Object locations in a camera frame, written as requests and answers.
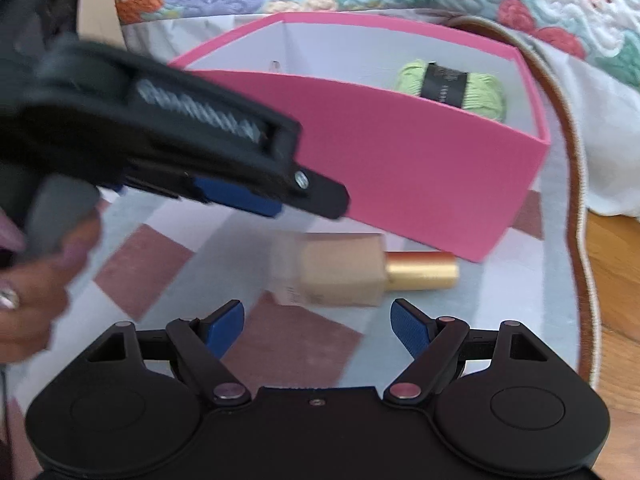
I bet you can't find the checked grey red rug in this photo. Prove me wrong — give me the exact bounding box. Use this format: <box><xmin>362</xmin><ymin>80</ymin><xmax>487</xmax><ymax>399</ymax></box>
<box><xmin>1</xmin><ymin>13</ymin><xmax>610</xmax><ymax>479</ymax></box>

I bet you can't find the pink storage box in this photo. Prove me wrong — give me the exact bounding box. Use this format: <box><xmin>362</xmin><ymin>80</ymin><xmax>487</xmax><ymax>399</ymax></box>
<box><xmin>175</xmin><ymin>12</ymin><xmax>550</xmax><ymax>262</ymax></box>

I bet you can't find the foundation bottle gold cap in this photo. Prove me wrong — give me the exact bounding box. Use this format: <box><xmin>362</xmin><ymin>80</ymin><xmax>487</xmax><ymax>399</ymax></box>
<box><xmin>269</xmin><ymin>232</ymin><xmax>460</xmax><ymax>307</ymax></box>

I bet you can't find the white bed skirt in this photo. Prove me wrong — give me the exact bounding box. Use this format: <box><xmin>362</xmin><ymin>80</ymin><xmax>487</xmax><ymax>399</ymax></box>
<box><xmin>119</xmin><ymin>6</ymin><xmax>640</xmax><ymax>219</ymax></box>

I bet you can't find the green yarn ball black label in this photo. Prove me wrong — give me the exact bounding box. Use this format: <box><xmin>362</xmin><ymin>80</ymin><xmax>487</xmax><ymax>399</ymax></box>
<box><xmin>395</xmin><ymin>60</ymin><xmax>506</xmax><ymax>124</ymax></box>

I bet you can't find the person's left hand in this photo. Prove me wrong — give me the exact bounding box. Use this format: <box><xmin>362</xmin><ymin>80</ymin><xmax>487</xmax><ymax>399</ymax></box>
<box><xmin>1</xmin><ymin>210</ymin><xmax>102</xmax><ymax>364</ymax></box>

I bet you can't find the beige wooden cabinet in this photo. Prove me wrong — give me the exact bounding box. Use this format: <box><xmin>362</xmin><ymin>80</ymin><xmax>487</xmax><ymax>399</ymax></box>
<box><xmin>77</xmin><ymin>0</ymin><xmax>125</xmax><ymax>48</ymax></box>

